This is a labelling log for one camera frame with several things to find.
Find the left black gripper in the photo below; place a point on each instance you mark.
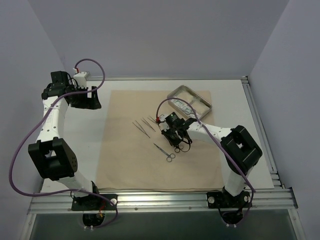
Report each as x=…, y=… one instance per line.
x=83, y=99

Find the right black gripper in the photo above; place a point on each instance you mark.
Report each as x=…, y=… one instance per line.
x=175, y=131

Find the steel surgical forceps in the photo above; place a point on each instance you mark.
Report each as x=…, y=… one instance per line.
x=178, y=149

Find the steel surgical scissors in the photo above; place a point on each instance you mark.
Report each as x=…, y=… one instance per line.
x=169, y=156

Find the curved tip steel tweezers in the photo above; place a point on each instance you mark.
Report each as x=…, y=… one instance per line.
x=146, y=122

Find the metal instrument tray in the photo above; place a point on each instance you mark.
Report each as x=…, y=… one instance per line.
x=174, y=93

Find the beige cloth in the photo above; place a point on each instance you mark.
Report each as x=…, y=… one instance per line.
x=133, y=153

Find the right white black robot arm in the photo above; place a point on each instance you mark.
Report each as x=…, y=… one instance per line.
x=241, y=151

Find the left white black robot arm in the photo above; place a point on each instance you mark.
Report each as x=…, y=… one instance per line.
x=52, y=156

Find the green white suture packet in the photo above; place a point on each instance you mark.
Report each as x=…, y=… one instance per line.
x=183, y=107

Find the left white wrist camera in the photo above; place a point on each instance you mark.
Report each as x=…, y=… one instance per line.
x=81, y=78

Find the back aluminium rail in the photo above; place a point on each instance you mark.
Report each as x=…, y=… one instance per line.
x=168, y=78

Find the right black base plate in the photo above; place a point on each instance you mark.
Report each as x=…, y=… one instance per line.
x=224, y=200

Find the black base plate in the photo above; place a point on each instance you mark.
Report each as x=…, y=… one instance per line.
x=224, y=200
x=94, y=203

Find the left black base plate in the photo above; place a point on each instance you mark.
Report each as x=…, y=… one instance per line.
x=94, y=203

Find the front aluminium rail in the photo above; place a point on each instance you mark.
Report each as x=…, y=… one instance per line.
x=156, y=202

